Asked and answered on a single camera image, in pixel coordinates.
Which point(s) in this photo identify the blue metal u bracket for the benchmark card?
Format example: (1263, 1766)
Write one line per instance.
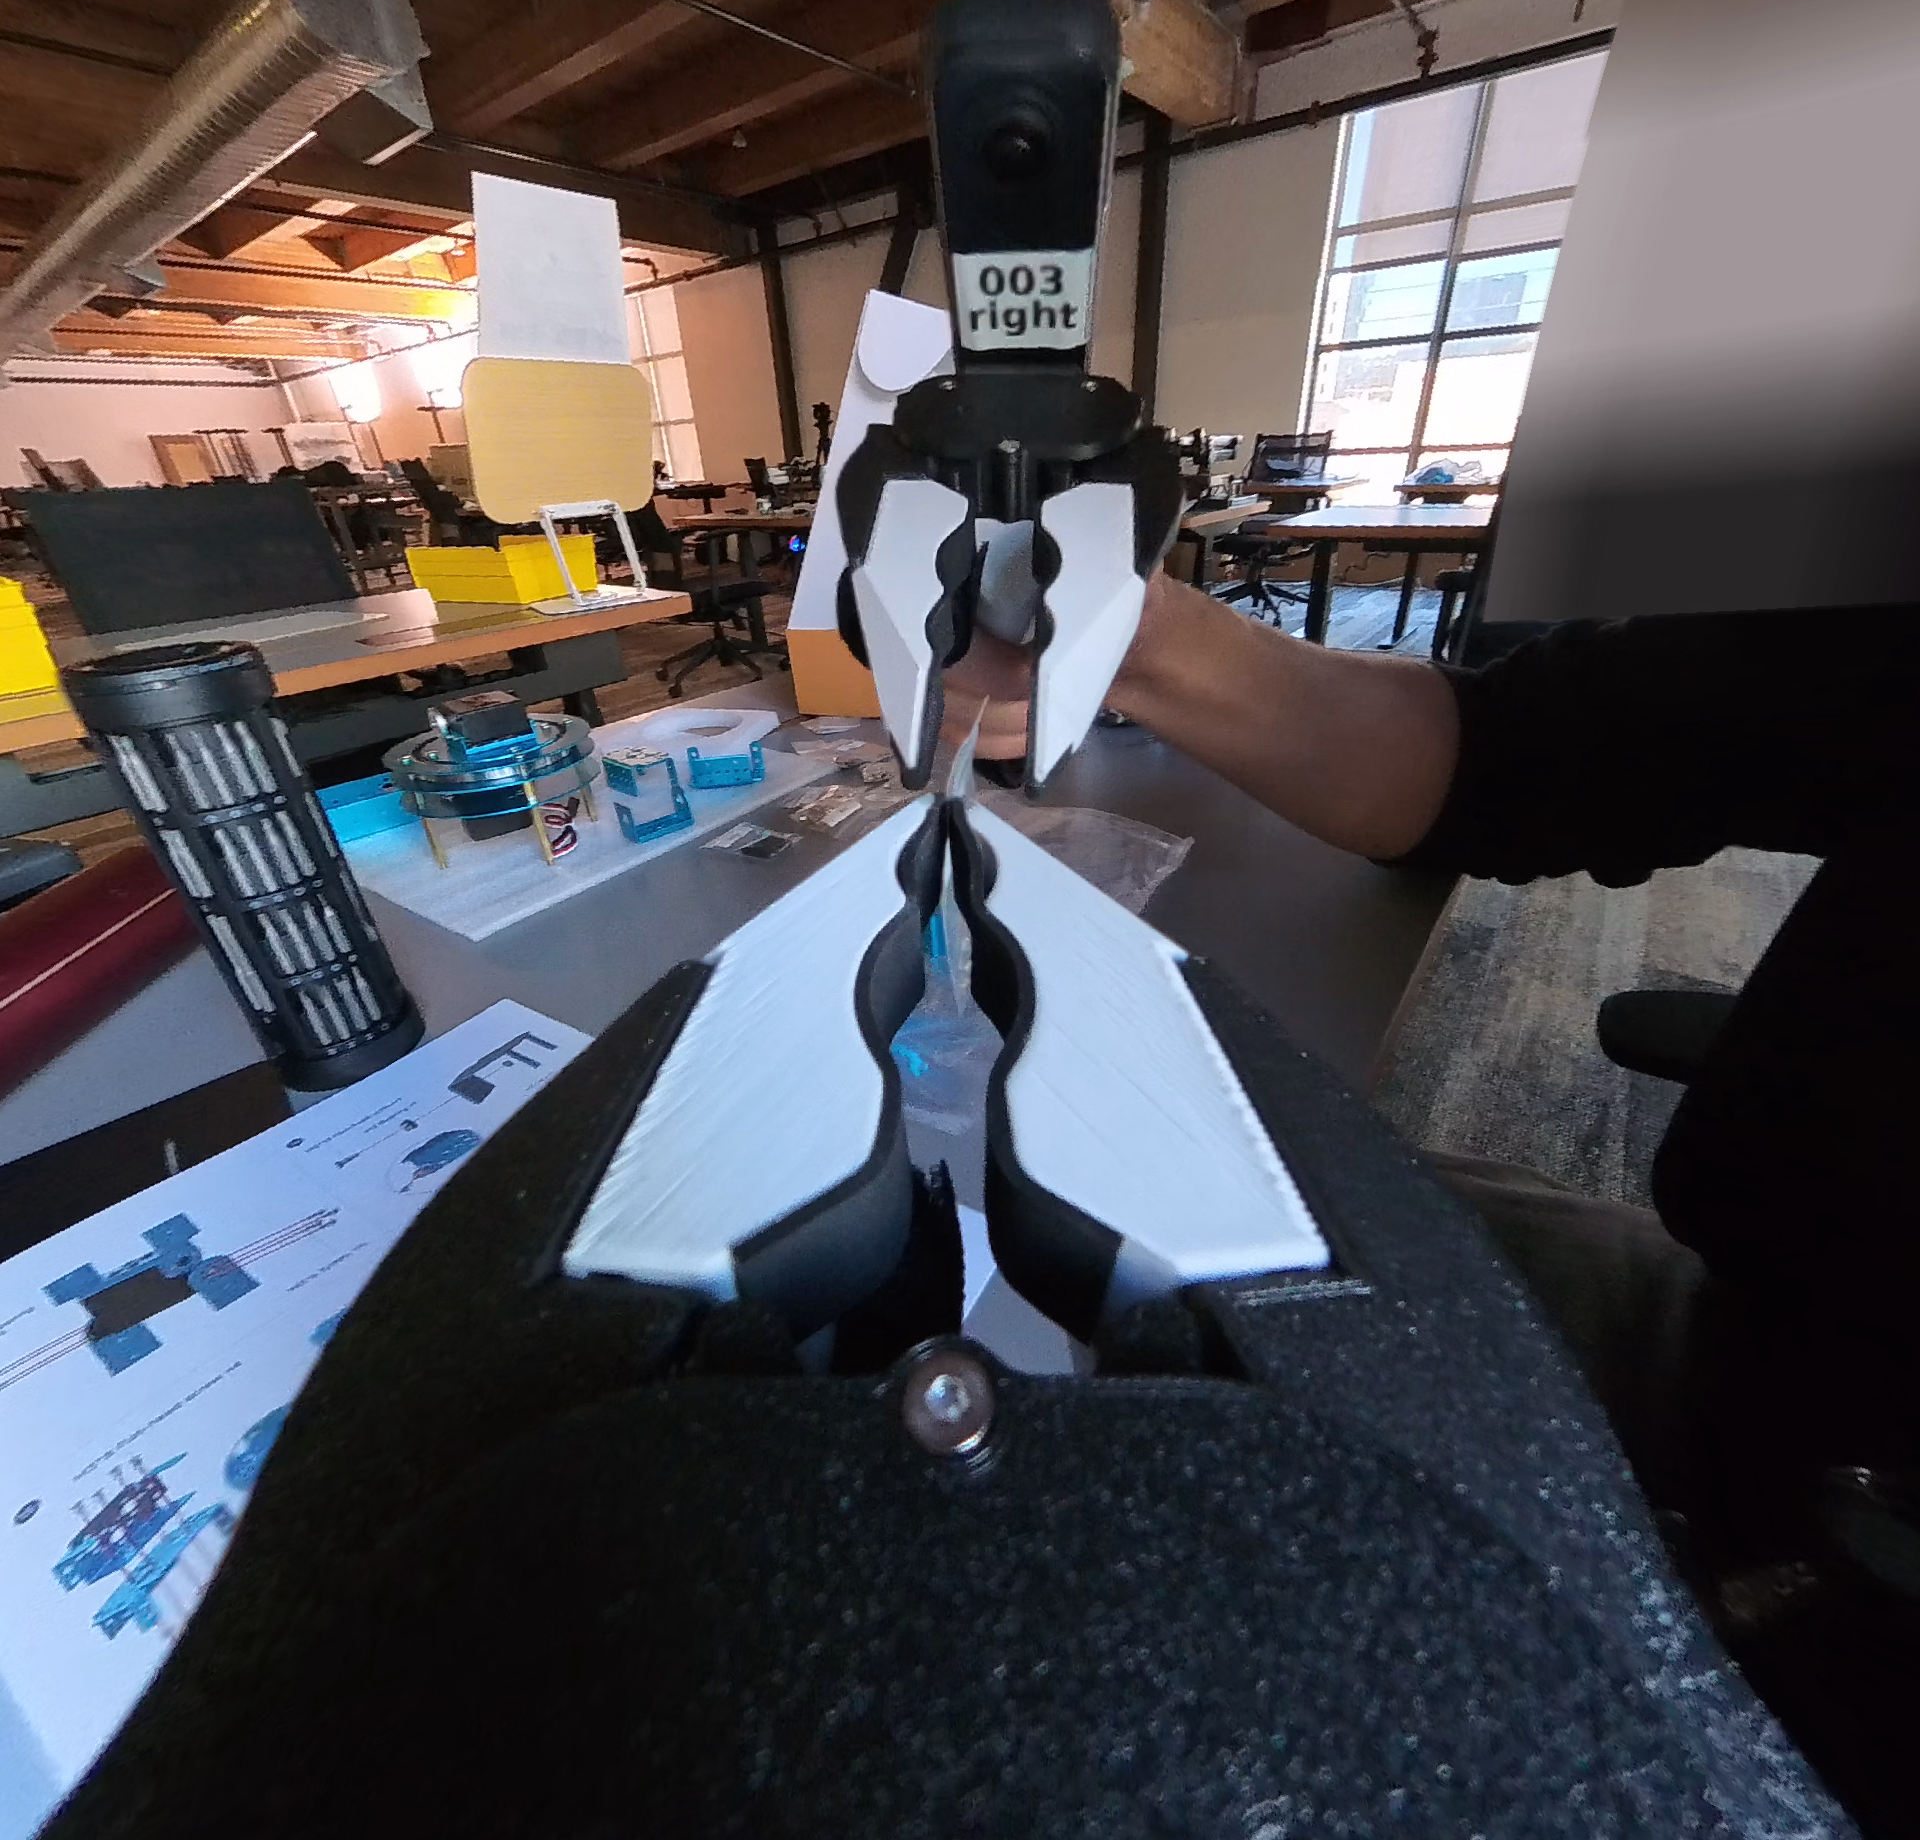
(642, 792)

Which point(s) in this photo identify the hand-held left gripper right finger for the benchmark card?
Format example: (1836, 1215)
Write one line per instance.
(1157, 1117)

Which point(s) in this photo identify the silver ventilation duct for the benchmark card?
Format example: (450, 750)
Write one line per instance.
(226, 97)

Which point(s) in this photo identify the blue metal plate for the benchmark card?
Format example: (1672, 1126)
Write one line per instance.
(366, 800)

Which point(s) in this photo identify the black monitor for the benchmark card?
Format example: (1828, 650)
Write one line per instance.
(182, 555)

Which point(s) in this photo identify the large grid window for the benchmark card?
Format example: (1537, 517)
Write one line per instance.
(1436, 297)

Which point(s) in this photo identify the grey office table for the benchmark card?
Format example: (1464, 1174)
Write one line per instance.
(1386, 532)

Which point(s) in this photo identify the black screwdriver bit holder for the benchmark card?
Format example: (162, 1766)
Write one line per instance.
(254, 879)

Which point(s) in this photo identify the grey desk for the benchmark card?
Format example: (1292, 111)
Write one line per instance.
(1287, 916)

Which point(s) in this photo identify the dark red roll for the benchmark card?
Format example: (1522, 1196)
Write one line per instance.
(77, 967)

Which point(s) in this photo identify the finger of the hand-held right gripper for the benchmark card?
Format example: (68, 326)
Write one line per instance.
(897, 596)
(1095, 596)

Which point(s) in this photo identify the white foam sheet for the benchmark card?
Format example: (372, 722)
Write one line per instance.
(482, 909)

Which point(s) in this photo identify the person's torso and legs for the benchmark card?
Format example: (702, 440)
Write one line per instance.
(1801, 1270)

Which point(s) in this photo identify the person's right forearm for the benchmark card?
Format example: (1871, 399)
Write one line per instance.
(1321, 699)

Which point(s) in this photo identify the person's right hand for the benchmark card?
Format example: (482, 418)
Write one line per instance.
(1002, 699)

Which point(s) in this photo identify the white and orange box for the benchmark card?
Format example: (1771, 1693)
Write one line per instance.
(821, 672)

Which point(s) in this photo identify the white paper sheet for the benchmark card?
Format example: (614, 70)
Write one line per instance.
(546, 261)

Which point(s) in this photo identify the clear plastic parts bag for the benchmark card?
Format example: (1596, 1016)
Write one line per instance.
(947, 1066)

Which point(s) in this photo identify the yellow plastic bins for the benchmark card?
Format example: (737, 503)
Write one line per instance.
(468, 568)
(29, 672)

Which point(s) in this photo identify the round acrylic turntable base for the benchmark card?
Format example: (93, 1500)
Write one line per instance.
(488, 782)

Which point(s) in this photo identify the wood-edged neighbour desk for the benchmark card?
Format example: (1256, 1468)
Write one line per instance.
(450, 641)

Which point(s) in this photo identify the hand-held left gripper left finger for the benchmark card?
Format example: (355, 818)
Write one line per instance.
(720, 1117)

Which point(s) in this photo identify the small parts bag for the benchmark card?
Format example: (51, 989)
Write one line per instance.
(821, 807)
(750, 845)
(845, 750)

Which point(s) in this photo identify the robot kit instruction manual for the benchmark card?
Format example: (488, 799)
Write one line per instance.
(156, 1270)

